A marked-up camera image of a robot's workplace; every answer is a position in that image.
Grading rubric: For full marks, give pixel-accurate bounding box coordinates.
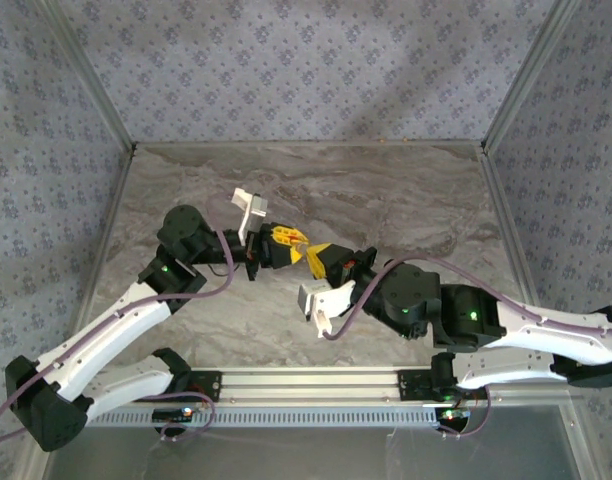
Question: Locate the aluminium mounting rail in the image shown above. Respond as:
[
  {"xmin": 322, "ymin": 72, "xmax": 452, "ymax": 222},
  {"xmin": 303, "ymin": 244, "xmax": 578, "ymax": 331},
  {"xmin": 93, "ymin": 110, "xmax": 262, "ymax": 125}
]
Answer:
[{"xmin": 205, "ymin": 367, "xmax": 427, "ymax": 404}]

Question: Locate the aluminium table edge rail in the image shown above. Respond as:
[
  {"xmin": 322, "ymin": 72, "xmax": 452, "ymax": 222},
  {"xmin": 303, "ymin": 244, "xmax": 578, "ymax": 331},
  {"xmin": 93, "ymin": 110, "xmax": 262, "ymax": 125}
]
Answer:
[
  {"xmin": 25, "ymin": 144, "xmax": 140, "ymax": 480},
  {"xmin": 478, "ymin": 142, "xmax": 600, "ymax": 480}
]

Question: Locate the thin aluminium edge rail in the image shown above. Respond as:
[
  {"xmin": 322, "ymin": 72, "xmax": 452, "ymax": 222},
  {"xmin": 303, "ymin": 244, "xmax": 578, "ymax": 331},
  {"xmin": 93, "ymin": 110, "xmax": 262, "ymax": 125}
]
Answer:
[{"xmin": 135, "ymin": 141, "xmax": 487, "ymax": 150}]

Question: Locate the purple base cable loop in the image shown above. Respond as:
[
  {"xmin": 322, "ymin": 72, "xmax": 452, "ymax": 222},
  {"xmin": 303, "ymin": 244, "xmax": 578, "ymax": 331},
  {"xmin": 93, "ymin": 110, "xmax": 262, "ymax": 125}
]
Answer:
[
  {"xmin": 158, "ymin": 391, "xmax": 217, "ymax": 444},
  {"xmin": 438, "ymin": 387, "xmax": 496, "ymax": 440}
]

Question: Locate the aluminium frame post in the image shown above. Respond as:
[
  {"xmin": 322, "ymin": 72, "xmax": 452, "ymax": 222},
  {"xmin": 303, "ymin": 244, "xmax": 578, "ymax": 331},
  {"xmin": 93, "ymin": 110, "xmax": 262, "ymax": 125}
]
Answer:
[
  {"xmin": 35, "ymin": 0, "xmax": 139, "ymax": 154},
  {"xmin": 480, "ymin": 0, "xmax": 583, "ymax": 151}
]

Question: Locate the black mount plate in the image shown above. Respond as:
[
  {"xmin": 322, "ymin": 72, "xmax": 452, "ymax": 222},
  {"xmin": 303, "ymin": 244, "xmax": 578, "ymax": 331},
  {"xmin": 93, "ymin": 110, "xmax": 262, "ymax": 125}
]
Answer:
[
  {"xmin": 183, "ymin": 370, "xmax": 223, "ymax": 402},
  {"xmin": 396, "ymin": 369, "xmax": 437, "ymax": 401}
]

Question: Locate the grey slotted cable duct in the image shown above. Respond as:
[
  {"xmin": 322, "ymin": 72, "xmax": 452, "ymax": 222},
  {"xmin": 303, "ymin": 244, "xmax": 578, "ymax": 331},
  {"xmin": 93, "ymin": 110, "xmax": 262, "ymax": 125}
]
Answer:
[{"xmin": 88, "ymin": 403, "xmax": 442, "ymax": 429}]

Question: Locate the grey metal sheet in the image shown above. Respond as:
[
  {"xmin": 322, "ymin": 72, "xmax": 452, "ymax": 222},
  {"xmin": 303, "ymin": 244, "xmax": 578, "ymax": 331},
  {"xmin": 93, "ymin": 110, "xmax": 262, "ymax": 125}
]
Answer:
[{"xmin": 40, "ymin": 427, "xmax": 587, "ymax": 480}]

